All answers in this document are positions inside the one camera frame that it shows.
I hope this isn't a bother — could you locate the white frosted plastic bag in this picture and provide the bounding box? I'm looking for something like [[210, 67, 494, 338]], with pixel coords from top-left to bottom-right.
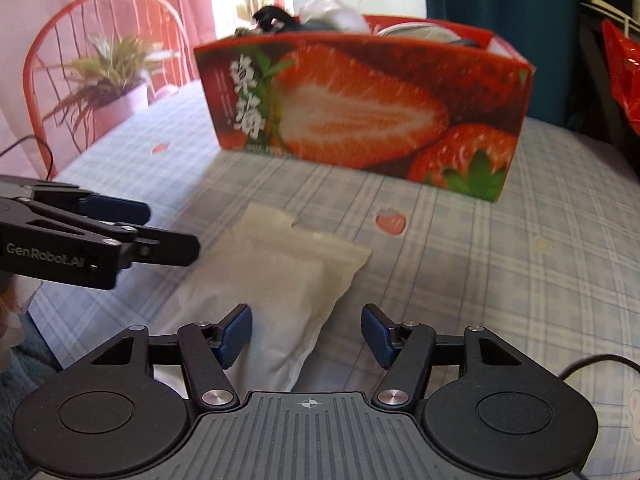
[[150, 204, 371, 396]]

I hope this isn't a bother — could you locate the black knit cloth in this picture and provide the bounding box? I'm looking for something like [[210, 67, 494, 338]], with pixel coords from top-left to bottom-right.
[[253, 6, 300, 34]]

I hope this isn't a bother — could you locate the red strawberry cardboard box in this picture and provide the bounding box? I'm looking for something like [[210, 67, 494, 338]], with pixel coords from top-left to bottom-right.
[[194, 15, 534, 202]]

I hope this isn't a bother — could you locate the white mesh zipper pouch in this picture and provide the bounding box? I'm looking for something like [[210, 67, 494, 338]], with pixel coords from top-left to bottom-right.
[[297, 0, 461, 44]]

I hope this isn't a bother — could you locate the person left hand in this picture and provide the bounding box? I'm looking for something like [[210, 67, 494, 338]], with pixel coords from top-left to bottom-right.
[[0, 272, 42, 372]]

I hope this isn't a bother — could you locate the checkered strawberry tablecloth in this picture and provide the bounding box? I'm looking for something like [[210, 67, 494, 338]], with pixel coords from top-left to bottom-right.
[[27, 81, 640, 480]]

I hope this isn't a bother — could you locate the pink printed backdrop cloth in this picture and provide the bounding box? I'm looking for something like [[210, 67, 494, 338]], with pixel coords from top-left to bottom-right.
[[1, 0, 292, 177]]

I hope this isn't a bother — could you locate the red plastic bag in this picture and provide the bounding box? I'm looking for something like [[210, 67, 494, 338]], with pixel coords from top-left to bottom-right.
[[601, 20, 640, 136]]

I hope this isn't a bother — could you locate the dark teal curtain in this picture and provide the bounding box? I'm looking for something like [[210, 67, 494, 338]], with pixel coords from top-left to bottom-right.
[[426, 0, 578, 126]]

